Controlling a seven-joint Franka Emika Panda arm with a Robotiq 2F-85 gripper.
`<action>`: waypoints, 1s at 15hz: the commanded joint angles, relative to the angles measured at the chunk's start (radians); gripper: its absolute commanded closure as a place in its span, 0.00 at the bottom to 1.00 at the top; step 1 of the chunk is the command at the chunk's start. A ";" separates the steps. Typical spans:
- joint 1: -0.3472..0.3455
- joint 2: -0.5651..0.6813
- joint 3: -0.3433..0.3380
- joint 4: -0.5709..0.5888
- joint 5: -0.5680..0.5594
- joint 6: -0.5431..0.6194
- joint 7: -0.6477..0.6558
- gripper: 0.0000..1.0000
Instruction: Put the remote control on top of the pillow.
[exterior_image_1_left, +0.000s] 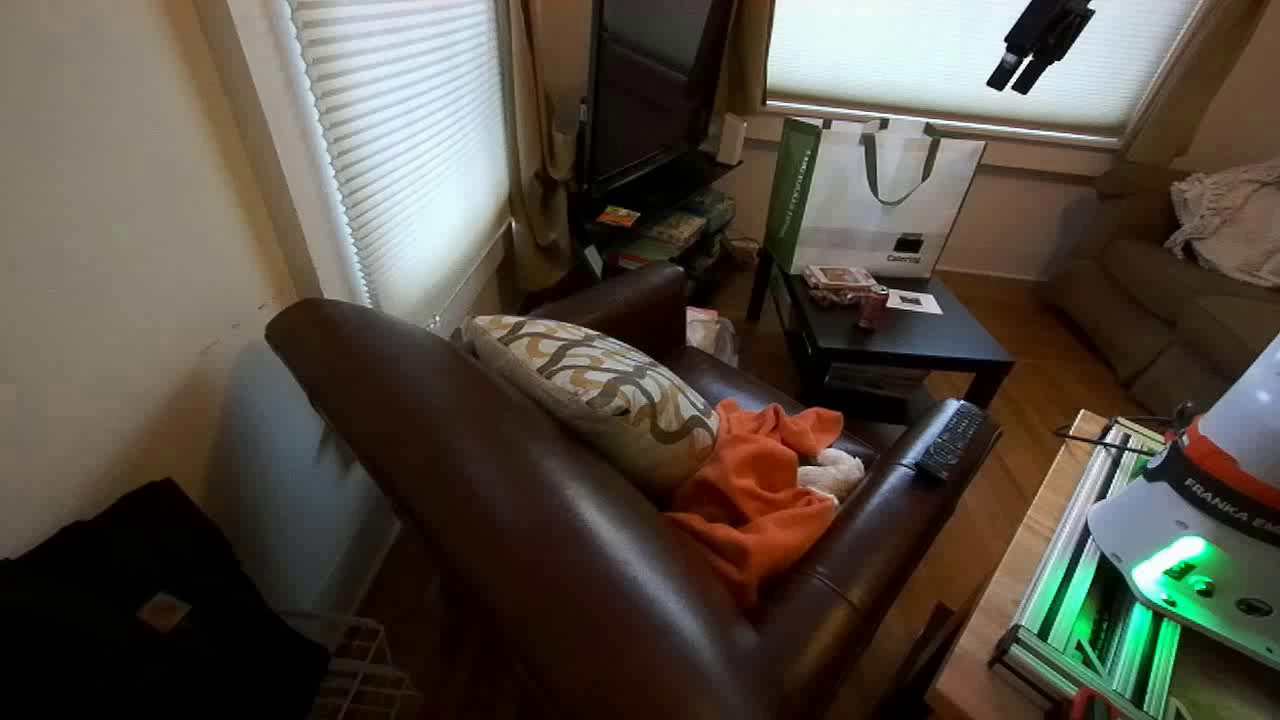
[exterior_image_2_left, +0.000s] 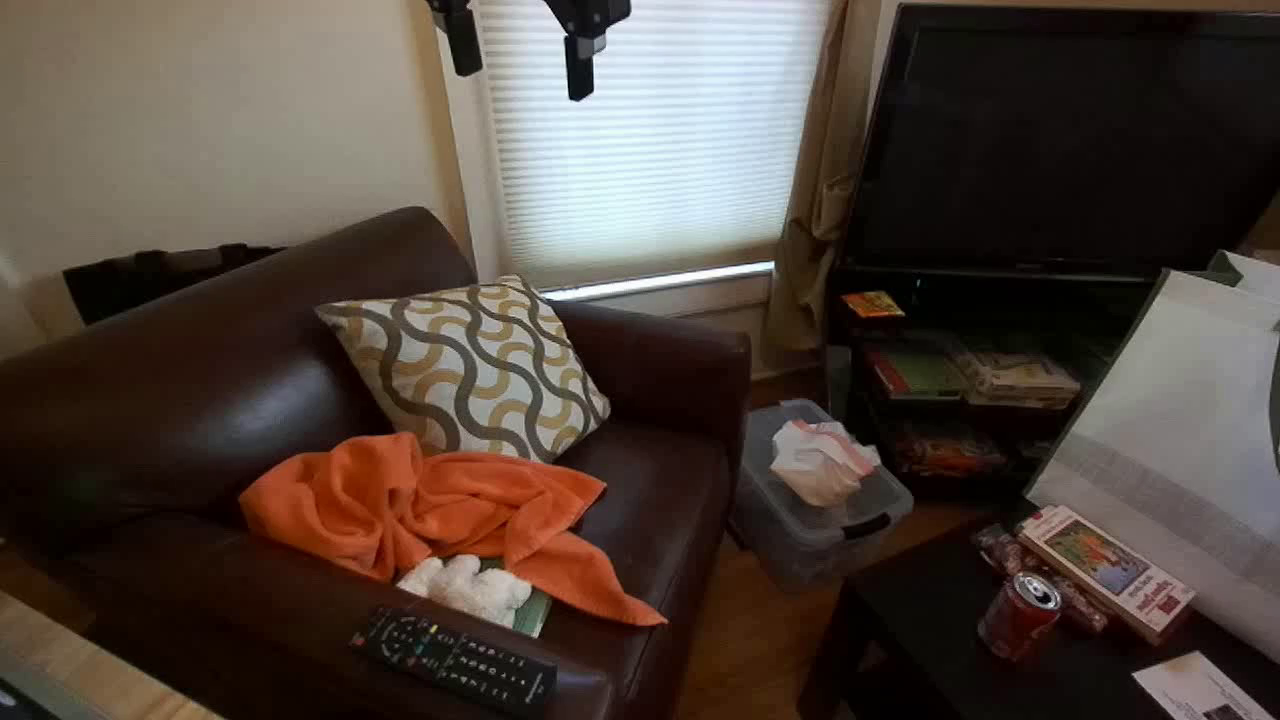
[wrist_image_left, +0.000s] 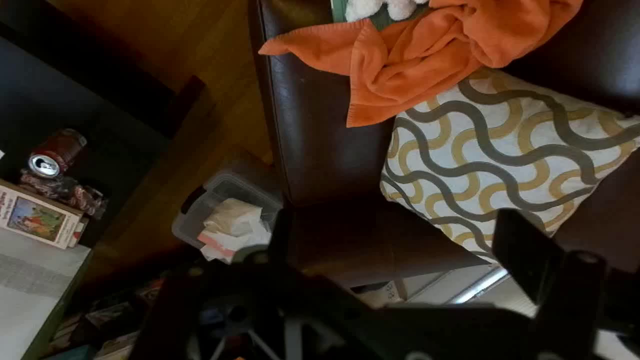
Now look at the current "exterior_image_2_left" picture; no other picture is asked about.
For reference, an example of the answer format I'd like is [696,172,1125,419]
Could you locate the black remote control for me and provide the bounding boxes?
[349,610,559,713]

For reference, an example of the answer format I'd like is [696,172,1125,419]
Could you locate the patterned wavy throw pillow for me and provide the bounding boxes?
[312,271,617,470]

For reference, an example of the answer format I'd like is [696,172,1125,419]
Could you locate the white window blind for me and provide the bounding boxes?
[473,0,832,308]

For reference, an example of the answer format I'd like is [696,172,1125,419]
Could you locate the beige curtain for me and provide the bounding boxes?
[761,0,899,363]

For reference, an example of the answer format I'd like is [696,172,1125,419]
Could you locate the small orange box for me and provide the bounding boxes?
[838,290,908,323]

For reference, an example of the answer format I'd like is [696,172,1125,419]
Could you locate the black object behind armchair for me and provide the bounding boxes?
[61,240,284,330]

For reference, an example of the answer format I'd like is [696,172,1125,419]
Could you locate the red green book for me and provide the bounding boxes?
[861,342,974,407]

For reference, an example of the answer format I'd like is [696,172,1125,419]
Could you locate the brown leather armchair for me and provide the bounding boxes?
[0,204,756,720]

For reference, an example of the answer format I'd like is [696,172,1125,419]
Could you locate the white crumpled cloth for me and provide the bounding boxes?
[769,418,882,514]

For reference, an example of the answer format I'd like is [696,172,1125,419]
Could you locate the orange fleece blanket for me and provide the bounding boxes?
[234,428,671,633]

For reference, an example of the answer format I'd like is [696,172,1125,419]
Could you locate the black flat screen television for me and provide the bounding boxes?
[848,0,1280,283]

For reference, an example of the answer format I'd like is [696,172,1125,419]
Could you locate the black television stand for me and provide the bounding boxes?
[825,259,1164,506]

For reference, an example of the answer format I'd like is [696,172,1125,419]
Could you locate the clear plastic storage bin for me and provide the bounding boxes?
[722,397,919,587]

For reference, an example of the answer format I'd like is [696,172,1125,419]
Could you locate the stack of books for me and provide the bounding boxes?
[951,350,1085,413]

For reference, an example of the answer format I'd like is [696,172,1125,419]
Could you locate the dark red shelf items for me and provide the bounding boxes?
[891,419,1013,483]

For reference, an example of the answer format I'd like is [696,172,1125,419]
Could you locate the white fluffy cloth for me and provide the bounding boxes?
[397,551,535,633]

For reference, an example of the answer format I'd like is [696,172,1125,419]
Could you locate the green flat item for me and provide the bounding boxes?
[512,592,554,642]

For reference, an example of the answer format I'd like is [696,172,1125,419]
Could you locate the dark wooden coffee table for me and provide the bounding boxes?
[796,514,1280,720]

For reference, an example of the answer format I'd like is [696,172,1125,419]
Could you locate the red soda can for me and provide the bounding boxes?
[974,567,1067,670]

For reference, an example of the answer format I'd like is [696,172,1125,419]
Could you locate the colourful printed box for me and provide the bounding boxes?
[1016,501,1199,648]

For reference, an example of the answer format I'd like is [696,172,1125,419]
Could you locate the white paper sheet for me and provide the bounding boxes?
[1126,648,1276,720]

